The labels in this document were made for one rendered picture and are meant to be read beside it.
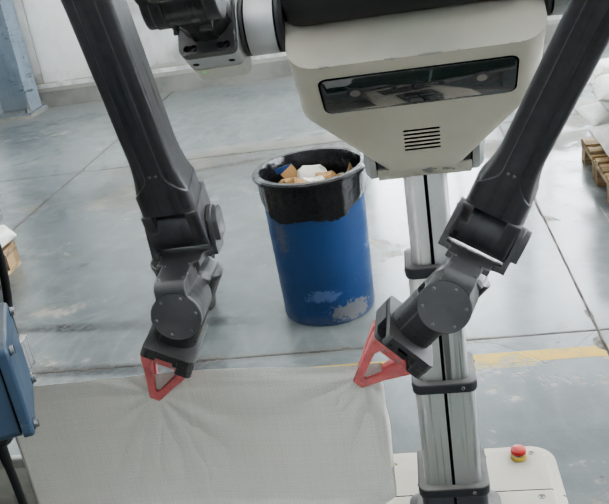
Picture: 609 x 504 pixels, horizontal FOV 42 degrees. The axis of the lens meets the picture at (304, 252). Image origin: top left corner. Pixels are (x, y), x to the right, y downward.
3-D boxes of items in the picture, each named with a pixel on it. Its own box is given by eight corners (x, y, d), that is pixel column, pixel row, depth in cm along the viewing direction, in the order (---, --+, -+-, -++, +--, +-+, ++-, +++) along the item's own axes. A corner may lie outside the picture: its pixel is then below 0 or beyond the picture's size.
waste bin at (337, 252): (385, 275, 374) (369, 141, 349) (384, 328, 327) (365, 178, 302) (284, 284, 381) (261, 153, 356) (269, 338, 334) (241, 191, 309)
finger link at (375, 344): (334, 378, 95) (385, 326, 91) (338, 347, 102) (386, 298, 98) (378, 410, 96) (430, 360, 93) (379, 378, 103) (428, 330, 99)
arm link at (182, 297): (219, 198, 94) (149, 208, 95) (199, 234, 83) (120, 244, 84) (239, 290, 98) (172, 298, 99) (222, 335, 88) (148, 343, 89)
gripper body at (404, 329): (378, 345, 90) (422, 301, 87) (380, 303, 99) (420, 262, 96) (422, 378, 91) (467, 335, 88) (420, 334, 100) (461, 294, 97)
